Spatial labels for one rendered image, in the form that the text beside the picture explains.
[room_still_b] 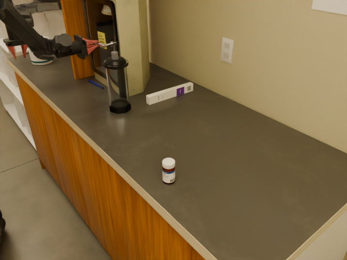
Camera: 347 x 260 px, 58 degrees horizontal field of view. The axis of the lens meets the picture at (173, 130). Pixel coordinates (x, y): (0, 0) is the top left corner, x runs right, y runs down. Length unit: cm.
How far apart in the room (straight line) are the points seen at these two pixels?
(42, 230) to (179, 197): 145
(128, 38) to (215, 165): 73
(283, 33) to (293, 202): 67
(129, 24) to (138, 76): 25
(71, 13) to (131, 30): 39
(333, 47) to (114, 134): 88
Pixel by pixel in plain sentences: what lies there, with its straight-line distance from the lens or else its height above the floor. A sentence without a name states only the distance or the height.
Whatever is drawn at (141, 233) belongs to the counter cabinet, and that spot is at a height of 63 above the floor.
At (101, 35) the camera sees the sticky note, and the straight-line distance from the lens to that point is 160.
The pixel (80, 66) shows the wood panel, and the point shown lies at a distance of 184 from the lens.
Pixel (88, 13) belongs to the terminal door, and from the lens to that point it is 168.
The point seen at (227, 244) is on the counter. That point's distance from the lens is 88.
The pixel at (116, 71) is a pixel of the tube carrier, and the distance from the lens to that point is 136.
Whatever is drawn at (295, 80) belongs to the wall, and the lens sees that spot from 137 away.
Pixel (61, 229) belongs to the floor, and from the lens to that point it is 226.
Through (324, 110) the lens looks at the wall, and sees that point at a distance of 134.
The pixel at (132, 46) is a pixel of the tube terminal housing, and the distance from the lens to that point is 152.
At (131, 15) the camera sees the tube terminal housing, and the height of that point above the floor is 133.
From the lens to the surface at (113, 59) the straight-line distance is 137.
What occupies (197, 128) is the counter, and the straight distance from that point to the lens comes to 131.
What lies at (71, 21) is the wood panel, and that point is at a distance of 177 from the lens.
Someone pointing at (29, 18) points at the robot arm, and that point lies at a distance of 174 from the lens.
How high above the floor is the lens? 162
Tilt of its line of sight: 32 degrees down
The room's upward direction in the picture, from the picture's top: straight up
